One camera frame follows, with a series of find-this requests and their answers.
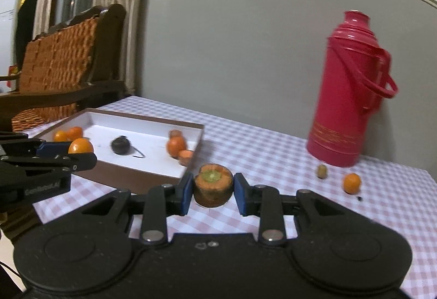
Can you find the large orange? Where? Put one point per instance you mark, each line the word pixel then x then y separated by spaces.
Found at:
pixel 176 146

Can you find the orange carrot piece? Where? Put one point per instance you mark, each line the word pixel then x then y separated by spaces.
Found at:
pixel 186 158

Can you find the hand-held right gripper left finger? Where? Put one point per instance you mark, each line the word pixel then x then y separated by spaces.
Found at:
pixel 187 191

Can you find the red thermos flask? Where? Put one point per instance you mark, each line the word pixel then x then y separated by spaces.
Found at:
pixel 344 97

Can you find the dark wooden wicker chair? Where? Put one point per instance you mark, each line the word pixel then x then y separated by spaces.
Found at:
pixel 58 56

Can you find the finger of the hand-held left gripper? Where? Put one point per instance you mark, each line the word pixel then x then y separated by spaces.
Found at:
pixel 82 161
pixel 53 147

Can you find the brown cardboard box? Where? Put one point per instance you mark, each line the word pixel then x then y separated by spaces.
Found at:
pixel 136 179

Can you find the black hanging garment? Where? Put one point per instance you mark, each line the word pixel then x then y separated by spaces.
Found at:
pixel 25 22

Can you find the small green-brown kiwi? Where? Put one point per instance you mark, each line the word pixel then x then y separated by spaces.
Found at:
pixel 321 172

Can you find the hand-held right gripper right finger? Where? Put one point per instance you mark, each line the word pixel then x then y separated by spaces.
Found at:
pixel 239 194

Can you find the pink checked tablecloth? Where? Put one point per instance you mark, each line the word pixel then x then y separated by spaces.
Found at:
pixel 273 155

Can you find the brownish orange fruit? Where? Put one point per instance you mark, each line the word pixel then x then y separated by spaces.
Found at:
pixel 175 133

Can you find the white refrigerator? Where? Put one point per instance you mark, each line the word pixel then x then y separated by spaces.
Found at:
pixel 7 32

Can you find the small orange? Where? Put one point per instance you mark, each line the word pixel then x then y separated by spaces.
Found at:
pixel 60 136

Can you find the round carrot stub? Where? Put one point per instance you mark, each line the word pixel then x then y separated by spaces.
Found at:
pixel 213 188

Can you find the dark purple fruit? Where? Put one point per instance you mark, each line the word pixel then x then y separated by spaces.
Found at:
pixel 121 145

